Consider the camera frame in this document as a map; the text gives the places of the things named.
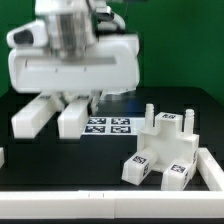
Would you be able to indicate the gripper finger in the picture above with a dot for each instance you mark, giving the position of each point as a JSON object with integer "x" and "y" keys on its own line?
{"x": 95, "y": 97}

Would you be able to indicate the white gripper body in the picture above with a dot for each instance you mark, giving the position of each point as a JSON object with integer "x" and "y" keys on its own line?
{"x": 111, "y": 64}

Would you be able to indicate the white chair back frame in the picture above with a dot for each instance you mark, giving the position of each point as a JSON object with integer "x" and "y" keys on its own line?
{"x": 74, "y": 109}

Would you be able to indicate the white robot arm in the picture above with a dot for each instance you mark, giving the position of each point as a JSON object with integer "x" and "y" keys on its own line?
{"x": 77, "y": 48}

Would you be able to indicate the white front fence bar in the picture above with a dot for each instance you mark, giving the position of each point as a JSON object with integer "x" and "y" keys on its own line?
{"x": 111, "y": 204}

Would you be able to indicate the white left fence piece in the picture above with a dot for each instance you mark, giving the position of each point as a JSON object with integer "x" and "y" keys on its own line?
{"x": 1, "y": 157}

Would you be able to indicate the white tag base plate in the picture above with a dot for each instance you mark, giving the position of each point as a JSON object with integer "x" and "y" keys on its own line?
{"x": 113, "y": 125}

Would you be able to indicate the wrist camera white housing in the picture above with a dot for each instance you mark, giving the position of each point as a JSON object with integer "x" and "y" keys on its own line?
{"x": 30, "y": 35}

